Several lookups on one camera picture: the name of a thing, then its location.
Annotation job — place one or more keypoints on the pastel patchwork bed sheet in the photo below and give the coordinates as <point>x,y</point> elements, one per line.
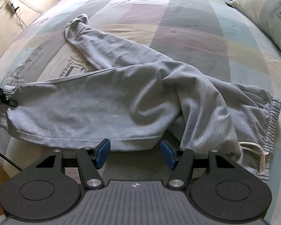
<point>210,35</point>

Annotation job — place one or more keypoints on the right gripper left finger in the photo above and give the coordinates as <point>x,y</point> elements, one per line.
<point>53,185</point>

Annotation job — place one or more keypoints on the white power strip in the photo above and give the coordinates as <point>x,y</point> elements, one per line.
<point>12,7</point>

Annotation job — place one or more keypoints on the grey sweatpants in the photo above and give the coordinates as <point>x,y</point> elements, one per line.
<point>133,96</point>

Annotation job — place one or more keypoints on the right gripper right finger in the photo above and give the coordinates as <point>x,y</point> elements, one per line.
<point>217,187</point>

